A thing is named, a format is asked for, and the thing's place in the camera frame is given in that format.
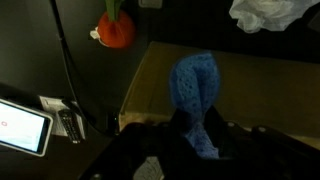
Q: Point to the large cardboard box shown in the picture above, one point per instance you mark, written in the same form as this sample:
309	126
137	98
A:
266	93

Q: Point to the red turnip plushie green leaves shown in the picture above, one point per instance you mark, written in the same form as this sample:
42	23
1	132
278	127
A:
116	31

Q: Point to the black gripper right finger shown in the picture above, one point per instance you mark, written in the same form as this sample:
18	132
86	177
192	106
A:
221	130

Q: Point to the white crumpled cloth pink patch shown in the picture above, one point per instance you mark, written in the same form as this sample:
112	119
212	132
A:
266	15

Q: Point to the white paper card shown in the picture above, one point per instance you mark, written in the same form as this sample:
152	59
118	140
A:
48	105

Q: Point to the tablet with lit screen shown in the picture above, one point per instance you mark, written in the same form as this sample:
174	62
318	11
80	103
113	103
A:
21	126

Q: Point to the black remote control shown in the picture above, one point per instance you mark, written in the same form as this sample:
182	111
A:
70	125

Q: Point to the blue knitted cloth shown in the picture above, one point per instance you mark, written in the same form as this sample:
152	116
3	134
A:
195	83

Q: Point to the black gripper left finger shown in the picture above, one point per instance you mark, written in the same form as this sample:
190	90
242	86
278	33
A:
181	123

